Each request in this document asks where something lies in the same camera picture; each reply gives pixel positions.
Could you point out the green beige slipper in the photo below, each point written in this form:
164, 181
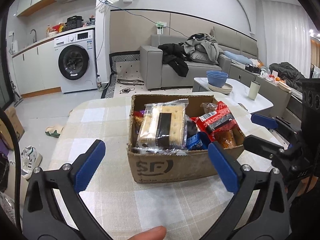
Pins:
54, 131

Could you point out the SF Express cardboard box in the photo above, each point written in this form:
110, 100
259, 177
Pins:
152, 168

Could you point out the cracker sandwich pack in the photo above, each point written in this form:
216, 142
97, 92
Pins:
164, 128

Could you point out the white washing machine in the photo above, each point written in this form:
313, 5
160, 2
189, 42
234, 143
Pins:
76, 61

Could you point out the black jacket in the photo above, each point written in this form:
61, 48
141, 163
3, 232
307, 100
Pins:
174, 56

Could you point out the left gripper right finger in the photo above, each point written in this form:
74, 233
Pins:
258, 209

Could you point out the orange bread loaf bag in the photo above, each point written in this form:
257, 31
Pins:
225, 139

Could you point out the blue stacked bowls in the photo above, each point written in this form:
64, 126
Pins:
216, 78

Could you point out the blue snack pack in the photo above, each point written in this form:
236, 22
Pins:
199, 141

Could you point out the grey clothes pile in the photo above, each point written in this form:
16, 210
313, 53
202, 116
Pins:
202, 48

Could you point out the checkered tablecloth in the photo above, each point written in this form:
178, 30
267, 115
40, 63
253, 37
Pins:
123, 207

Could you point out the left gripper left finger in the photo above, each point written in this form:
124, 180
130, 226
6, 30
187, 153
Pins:
53, 208

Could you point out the white sneaker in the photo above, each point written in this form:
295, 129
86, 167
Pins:
30, 159

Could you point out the white coffee table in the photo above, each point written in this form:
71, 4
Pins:
238, 96

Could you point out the black pressure cooker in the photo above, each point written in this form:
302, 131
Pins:
74, 22

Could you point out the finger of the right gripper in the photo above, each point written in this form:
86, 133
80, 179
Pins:
269, 150
269, 123

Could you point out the cream tumbler cup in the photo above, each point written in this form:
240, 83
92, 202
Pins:
253, 90

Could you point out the person left hand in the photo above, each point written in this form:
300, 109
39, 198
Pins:
157, 233

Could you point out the red black wafer pack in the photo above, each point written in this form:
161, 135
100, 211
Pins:
219, 120

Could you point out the noodle stick snack bag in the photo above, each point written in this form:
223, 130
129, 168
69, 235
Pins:
138, 118

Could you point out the grey sofa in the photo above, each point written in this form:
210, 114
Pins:
157, 75

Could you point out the person right hand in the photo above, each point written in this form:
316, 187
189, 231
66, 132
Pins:
309, 183

